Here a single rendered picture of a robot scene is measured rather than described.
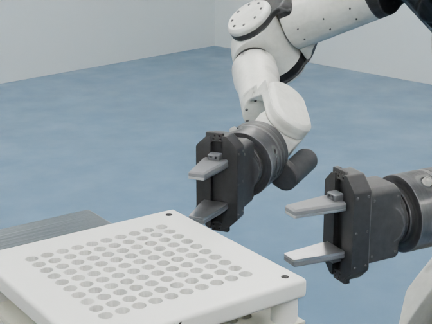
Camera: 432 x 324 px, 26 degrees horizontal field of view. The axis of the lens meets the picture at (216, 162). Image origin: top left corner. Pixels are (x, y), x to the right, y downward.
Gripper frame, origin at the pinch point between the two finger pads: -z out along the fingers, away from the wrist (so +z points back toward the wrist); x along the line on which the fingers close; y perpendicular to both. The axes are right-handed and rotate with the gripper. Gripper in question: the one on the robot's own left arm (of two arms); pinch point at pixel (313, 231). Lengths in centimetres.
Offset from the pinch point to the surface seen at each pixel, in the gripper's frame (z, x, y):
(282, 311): -7.5, 4.9, -6.2
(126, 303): -22.7, 1.6, -3.6
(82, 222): -13.2, 8.9, 36.3
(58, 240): -23.5, 1.6, 14.2
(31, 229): -20.1, 8.9, 36.9
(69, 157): 84, 97, 340
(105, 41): 182, 81, 545
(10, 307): -30.2, 6.2, 10.0
